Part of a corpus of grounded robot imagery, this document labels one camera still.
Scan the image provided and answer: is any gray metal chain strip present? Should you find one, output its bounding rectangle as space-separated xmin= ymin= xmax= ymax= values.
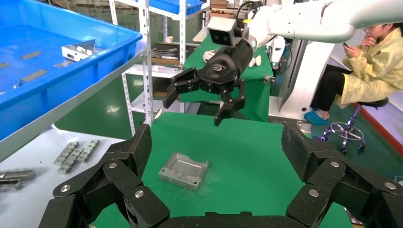
xmin=76 ymin=140 xmax=101 ymax=164
xmin=53 ymin=141 xmax=80 ymax=167
xmin=0 ymin=180 xmax=23 ymax=193
xmin=57 ymin=145 xmax=92 ymax=176
xmin=0 ymin=169 xmax=37 ymax=182

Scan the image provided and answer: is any white metal shelf board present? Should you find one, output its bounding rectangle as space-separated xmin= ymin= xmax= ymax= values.
xmin=124 ymin=63 xmax=190 ymax=80
xmin=129 ymin=91 xmax=202 ymax=114

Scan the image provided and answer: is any green cloth covered table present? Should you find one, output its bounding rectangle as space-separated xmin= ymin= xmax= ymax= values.
xmin=179 ymin=33 xmax=275 ymax=124

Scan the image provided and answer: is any gray metal parts pile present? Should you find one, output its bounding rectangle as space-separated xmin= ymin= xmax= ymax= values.
xmin=150 ymin=47 xmax=181 ymax=61

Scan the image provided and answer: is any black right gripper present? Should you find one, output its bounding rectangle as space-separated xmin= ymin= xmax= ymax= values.
xmin=162 ymin=38 xmax=254 ymax=127

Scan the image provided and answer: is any white slotted shelf post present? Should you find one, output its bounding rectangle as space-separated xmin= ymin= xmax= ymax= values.
xmin=138 ymin=0 xmax=155 ymax=127
xmin=121 ymin=73 xmax=136 ymax=136
xmin=178 ymin=0 xmax=188 ymax=114
xmin=108 ymin=0 xmax=119 ymax=27

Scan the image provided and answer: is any green cloth mat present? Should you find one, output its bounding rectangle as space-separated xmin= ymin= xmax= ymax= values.
xmin=90 ymin=112 xmax=354 ymax=228

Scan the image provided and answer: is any white robot torso column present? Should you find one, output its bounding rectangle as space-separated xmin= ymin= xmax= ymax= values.
xmin=268 ymin=36 xmax=335 ymax=124

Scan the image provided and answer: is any seated person in yellow coat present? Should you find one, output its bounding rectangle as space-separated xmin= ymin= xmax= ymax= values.
xmin=305 ymin=22 xmax=403 ymax=126

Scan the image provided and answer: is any white handheld device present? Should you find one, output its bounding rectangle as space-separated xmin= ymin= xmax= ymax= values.
xmin=202 ymin=49 xmax=219 ymax=63

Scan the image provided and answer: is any blue plastic tray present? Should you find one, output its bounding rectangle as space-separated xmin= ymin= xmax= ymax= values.
xmin=0 ymin=0 xmax=143 ymax=142

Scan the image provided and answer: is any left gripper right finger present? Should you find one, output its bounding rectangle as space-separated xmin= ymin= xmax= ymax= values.
xmin=281 ymin=122 xmax=403 ymax=228

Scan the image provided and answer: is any black stool with chrome base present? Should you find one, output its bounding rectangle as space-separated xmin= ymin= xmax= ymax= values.
xmin=320 ymin=96 xmax=390 ymax=155

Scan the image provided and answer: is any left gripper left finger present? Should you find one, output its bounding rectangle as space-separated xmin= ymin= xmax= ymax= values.
xmin=38 ymin=123 xmax=171 ymax=228

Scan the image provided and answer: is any silver sheet metal bracket part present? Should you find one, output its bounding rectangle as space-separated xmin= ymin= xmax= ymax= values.
xmin=61 ymin=39 xmax=97 ymax=62
xmin=158 ymin=151 xmax=211 ymax=191

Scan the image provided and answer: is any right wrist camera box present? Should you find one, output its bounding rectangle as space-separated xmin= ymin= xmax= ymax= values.
xmin=207 ymin=16 xmax=242 ymax=47

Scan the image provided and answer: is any blue plastic bin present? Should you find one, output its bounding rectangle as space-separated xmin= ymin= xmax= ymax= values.
xmin=148 ymin=0 xmax=206 ymax=17

